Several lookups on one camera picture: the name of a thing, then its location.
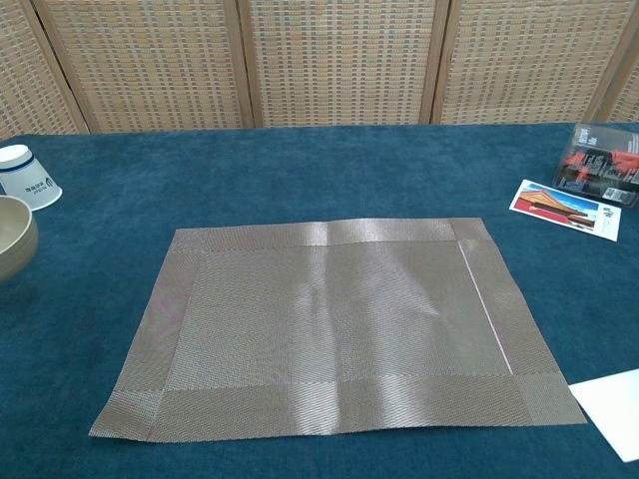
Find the woven grey placemat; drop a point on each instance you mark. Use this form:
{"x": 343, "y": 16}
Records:
{"x": 324, "y": 329}

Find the small white ceramic bowl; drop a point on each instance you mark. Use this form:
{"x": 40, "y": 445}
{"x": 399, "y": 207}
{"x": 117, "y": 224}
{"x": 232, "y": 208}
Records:
{"x": 15, "y": 234}

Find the blue carpet table cover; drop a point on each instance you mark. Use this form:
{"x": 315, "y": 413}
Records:
{"x": 299, "y": 169}

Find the woven bamboo screen panel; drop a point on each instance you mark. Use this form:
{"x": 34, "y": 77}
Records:
{"x": 626, "y": 95}
{"x": 150, "y": 65}
{"x": 339, "y": 65}
{"x": 524, "y": 65}
{"x": 25, "y": 80}

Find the postcard with red palace picture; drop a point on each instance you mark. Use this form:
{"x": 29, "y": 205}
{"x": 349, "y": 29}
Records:
{"x": 564, "y": 209}

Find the clear box with red-black print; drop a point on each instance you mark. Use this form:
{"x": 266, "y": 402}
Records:
{"x": 599, "y": 164}

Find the upturned white paper cup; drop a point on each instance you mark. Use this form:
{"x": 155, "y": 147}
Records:
{"x": 27, "y": 179}

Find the white paper tag with tassel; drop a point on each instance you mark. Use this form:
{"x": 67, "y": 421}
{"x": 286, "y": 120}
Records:
{"x": 616, "y": 409}

